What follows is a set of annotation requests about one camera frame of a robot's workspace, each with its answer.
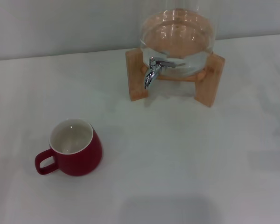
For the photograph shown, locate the red ceramic cup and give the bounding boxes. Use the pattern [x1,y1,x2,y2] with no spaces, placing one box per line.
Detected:
[34,118,103,177]

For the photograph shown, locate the chrome faucet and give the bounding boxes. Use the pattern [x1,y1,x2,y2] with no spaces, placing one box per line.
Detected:
[143,56,163,90]

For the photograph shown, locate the wooden dispenser stand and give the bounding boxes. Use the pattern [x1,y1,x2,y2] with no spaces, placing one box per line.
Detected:
[125,48,225,108]

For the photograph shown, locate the glass water dispenser jar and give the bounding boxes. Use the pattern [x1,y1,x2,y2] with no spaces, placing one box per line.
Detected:
[139,0,217,77]

